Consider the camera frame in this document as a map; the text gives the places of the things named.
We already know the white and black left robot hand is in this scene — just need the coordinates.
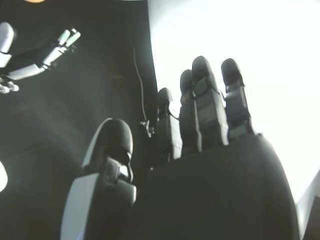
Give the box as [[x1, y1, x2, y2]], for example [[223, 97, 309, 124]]
[[60, 55, 301, 240]]

